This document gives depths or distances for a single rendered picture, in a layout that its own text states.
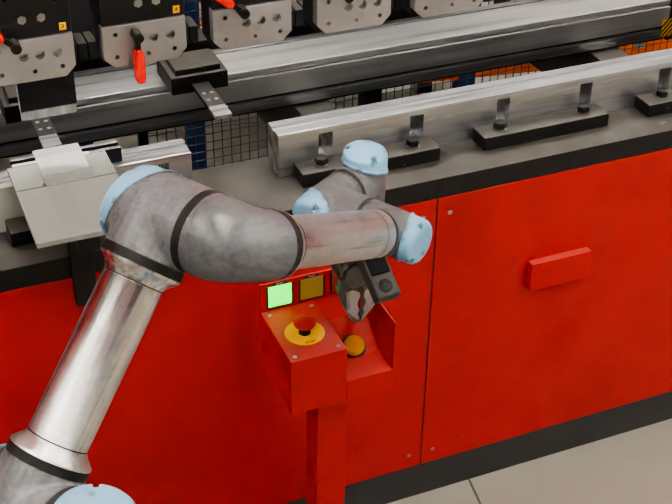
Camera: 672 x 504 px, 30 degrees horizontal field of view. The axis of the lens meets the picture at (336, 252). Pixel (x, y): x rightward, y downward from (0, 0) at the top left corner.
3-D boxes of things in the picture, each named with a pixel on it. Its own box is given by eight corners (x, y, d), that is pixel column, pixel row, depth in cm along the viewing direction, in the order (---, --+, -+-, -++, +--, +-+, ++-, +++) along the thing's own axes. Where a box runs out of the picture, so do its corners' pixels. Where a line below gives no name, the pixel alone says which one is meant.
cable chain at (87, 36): (26, 70, 259) (24, 52, 257) (20, 58, 263) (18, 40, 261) (199, 42, 271) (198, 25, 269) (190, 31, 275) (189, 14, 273)
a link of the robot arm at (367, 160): (329, 152, 203) (360, 130, 208) (326, 206, 209) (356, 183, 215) (369, 170, 199) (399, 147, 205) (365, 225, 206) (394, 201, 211)
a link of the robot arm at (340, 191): (343, 216, 191) (384, 184, 198) (285, 192, 197) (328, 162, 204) (343, 257, 196) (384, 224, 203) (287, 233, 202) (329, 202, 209)
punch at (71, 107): (22, 123, 223) (15, 75, 218) (20, 118, 225) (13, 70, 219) (78, 114, 226) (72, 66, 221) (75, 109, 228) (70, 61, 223)
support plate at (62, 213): (37, 249, 206) (36, 244, 206) (7, 173, 226) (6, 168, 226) (143, 227, 212) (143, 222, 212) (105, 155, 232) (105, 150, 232)
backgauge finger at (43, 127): (21, 161, 231) (17, 137, 228) (-4, 100, 251) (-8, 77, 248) (85, 149, 235) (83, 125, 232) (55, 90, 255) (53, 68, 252)
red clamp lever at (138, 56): (138, 86, 220) (133, 35, 214) (131, 76, 223) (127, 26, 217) (148, 85, 220) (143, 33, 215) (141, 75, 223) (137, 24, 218)
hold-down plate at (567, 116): (483, 151, 258) (484, 138, 257) (471, 139, 262) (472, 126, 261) (607, 126, 268) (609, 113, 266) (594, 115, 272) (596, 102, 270)
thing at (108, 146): (14, 181, 228) (12, 167, 226) (11, 173, 230) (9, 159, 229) (122, 161, 234) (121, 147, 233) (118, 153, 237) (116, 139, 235)
